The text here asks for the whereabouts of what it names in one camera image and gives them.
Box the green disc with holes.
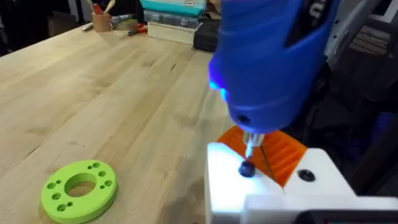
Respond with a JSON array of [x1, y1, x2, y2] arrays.
[[40, 160, 119, 224]]

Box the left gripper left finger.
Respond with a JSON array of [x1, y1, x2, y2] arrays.
[[204, 126, 284, 224]]

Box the clear parts box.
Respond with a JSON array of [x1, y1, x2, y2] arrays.
[[143, 10, 200, 29]]

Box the red handled pliers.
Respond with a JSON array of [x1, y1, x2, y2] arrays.
[[126, 24, 149, 37]]

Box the small black screw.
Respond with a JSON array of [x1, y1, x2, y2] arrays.
[[238, 160, 256, 179]]

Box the blue electric screwdriver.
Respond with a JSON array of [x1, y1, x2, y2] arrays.
[[207, 0, 341, 160]]

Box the teal storage box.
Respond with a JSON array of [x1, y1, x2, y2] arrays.
[[139, 0, 208, 17]]

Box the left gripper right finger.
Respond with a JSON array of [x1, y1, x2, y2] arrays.
[[263, 129, 357, 196]]

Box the brown cup with tools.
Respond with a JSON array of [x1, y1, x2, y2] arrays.
[[86, 0, 116, 33]]

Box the black case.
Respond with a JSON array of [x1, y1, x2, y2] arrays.
[[193, 19, 222, 53]]

